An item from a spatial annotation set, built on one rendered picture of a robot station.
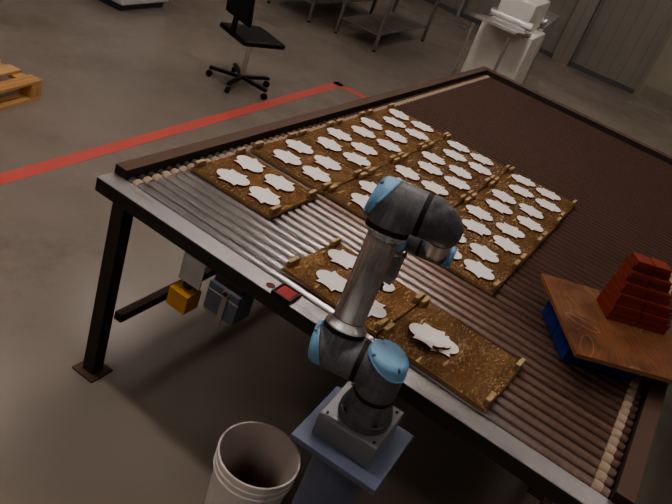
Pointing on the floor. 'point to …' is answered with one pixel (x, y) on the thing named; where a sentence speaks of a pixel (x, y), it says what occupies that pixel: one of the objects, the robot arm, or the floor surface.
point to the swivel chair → (246, 34)
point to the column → (341, 465)
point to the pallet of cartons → (30, 87)
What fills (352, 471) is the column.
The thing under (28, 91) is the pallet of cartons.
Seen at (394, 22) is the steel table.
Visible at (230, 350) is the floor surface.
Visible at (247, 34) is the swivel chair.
